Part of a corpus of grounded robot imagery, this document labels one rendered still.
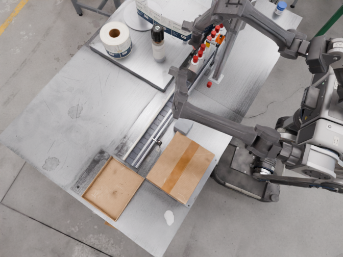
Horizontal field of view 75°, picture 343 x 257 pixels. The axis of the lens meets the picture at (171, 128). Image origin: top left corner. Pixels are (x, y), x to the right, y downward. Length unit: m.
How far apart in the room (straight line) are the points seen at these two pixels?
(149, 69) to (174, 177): 0.84
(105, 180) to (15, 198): 1.38
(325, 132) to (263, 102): 1.80
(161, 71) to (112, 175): 0.79
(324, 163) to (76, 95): 1.50
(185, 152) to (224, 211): 1.26
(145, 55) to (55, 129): 0.82
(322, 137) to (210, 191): 1.54
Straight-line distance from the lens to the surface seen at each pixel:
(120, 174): 1.48
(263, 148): 0.92
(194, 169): 1.17
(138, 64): 1.69
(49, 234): 2.55
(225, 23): 1.35
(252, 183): 2.18
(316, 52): 0.82
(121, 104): 1.62
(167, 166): 1.17
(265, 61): 1.91
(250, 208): 2.41
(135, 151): 1.44
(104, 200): 1.49
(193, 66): 1.51
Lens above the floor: 2.28
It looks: 72 degrees down
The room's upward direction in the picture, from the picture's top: 3 degrees clockwise
